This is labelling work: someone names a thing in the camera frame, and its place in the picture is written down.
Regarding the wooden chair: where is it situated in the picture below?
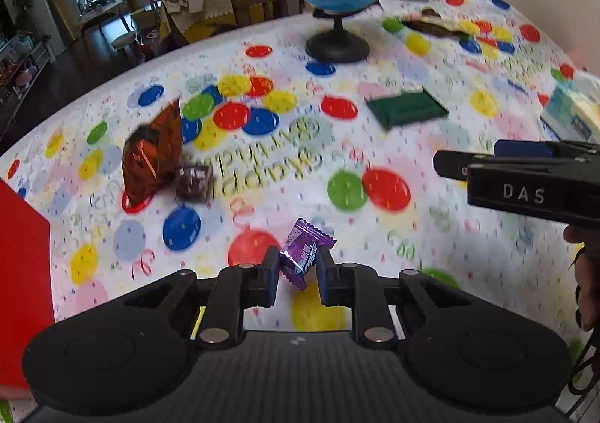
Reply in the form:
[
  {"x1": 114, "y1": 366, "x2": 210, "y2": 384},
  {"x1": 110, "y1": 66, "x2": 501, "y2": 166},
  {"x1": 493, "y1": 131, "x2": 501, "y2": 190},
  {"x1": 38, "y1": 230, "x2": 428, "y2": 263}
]
[{"x1": 231, "y1": 0, "x2": 305, "y2": 28}]

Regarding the dark tv cabinet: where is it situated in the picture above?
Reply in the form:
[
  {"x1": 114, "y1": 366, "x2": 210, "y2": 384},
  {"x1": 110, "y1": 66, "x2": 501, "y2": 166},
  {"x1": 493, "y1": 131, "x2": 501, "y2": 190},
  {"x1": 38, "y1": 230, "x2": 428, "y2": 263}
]
[{"x1": 0, "y1": 32, "x2": 53, "y2": 138}]

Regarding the small brown candy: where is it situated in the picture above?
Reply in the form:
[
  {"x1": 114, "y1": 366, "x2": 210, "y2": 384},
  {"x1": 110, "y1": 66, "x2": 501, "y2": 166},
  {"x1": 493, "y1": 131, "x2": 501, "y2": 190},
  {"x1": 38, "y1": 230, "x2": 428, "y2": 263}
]
[{"x1": 174, "y1": 163, "x2": 215, "y2": 203}]

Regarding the colourful balloon tablecloth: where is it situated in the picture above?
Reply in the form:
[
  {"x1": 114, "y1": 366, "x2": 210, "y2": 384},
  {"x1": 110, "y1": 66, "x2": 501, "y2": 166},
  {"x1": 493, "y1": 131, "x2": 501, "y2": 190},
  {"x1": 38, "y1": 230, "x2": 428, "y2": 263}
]
[{"x1": 1, "y1": 0, "x2": 599, "y2": 355}]

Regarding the dark red foil snack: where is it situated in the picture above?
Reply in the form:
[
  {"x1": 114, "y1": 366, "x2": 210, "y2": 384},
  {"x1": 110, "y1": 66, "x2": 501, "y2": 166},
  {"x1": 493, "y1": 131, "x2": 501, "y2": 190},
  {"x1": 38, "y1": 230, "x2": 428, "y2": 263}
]
[{"x1": 121, "y1": 100, "x2": 183, "y2": 206}]

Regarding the person's right hand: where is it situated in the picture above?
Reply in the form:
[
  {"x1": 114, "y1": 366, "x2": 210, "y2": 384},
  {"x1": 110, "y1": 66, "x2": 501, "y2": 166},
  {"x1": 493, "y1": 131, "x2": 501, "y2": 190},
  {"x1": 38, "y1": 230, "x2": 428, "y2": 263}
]
[{"x1": 563, "y1": 225, "x2": 599, "y2": 332}]

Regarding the red white cardboard box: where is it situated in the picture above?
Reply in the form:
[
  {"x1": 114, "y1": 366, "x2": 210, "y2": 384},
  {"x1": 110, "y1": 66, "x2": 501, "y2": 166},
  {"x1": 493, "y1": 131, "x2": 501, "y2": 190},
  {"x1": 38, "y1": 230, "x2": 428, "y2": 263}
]
[{"x1": 0, "y1": 182, "x2": 54, "y2": 400}]

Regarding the green rectangular packet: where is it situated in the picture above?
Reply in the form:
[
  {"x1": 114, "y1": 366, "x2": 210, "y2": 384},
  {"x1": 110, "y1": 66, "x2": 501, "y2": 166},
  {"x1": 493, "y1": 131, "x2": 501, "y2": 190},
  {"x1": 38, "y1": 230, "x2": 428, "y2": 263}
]
[{"x1": 365, "y1": 89, "x2": 449, "y2": 132}]

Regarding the small white round stool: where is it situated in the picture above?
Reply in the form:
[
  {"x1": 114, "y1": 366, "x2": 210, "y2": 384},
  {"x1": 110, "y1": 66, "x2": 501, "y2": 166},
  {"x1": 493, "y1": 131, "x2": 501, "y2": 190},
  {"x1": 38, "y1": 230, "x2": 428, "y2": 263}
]
[{"x1": 111, "y1": 32, "x2": 136, "y2": 51}]

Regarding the round coffee table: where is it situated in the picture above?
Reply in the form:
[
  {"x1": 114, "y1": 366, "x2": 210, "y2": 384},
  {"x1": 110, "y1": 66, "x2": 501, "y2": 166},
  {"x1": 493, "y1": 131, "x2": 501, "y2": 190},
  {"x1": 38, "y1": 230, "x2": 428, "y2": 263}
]
[{"x1": 79, "y1": 0, "x2": 130, "y2": 35}]

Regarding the purple candy packet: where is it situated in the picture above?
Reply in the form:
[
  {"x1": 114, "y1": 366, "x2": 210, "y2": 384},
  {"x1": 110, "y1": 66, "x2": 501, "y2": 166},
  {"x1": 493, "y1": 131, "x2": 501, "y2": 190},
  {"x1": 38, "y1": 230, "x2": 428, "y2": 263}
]
[{"x1": 280, "y1": 218, "x2": 336, "y2": 290}]

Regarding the tissue pack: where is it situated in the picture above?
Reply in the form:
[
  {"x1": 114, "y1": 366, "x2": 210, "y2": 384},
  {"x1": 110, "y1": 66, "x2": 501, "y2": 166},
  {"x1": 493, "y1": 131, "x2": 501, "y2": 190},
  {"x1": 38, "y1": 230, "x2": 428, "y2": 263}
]
[{"x1": 541, "y1": 82, "x2": 599, "y2": 145}]

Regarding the dark flat wrapper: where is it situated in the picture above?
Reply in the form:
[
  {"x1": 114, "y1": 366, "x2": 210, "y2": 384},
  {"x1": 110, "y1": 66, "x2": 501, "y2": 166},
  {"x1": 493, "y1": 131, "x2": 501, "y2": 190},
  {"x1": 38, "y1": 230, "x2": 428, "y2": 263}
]
[{"x1": 400, "y1": 7, "x2": 471, "y2": 40}]

